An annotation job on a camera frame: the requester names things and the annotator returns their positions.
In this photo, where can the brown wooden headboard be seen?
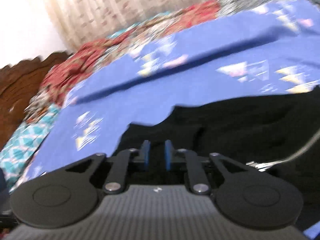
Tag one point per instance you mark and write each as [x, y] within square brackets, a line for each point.
[19, 83]

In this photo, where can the black pants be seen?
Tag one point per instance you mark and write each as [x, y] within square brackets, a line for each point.
[280, 130]

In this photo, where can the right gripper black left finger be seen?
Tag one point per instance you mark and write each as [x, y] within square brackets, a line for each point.
[69, 194]

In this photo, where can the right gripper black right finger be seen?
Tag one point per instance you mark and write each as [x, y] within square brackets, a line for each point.
[242, 194]

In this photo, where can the blue patterned bed sheet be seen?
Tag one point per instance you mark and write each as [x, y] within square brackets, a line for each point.
[272, 49]

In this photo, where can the red floral patchwork quilt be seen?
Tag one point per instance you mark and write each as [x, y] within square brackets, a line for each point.
[44, 107]

